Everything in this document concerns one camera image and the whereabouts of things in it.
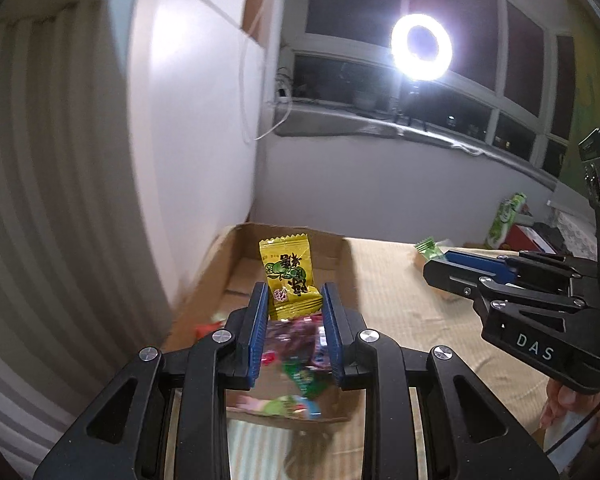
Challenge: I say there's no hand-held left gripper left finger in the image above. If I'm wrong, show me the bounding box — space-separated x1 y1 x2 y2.
32 281 271 480

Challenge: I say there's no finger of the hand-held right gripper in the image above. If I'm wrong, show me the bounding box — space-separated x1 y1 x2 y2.
422 259 588 313
445 250 583 286

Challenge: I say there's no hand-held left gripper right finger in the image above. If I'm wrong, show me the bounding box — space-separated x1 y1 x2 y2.
321 281 563 480

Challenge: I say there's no light green snack packet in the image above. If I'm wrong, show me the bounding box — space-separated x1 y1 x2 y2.
414 238 453 262

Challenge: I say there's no clear red-edged brownie packet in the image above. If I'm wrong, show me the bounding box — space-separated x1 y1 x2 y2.
265 316 331 361

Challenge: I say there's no cardboard box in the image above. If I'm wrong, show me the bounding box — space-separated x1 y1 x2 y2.
160 222 368 428

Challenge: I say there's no yellow candy packet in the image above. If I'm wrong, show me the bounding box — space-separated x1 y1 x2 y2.
258 234 323 322

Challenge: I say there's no person's right hand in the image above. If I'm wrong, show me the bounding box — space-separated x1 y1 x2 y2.
540 376 588 429

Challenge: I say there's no red box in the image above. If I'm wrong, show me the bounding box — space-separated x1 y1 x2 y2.
500 223 556 256

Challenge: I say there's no green tissue pack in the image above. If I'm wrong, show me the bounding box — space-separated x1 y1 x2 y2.
486 192 528 250

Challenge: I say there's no pink green snack packet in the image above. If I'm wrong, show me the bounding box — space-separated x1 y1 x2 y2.
239 392 324 419

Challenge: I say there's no white lace tablecloth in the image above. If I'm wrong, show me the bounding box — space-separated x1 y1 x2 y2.
550 207 600 261

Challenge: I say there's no black light tripod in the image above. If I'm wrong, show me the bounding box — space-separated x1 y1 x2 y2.
394 82 428 128

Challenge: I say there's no white wardrobe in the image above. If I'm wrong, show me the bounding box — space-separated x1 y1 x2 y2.
130 0 266 306

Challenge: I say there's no striped curtain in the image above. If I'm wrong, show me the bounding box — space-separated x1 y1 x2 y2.
0 0 181 466

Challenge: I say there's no ring light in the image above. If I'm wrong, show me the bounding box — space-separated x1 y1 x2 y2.
391 12 453 82

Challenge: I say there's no white cable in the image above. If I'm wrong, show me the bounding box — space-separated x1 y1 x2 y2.
237 0 293 143

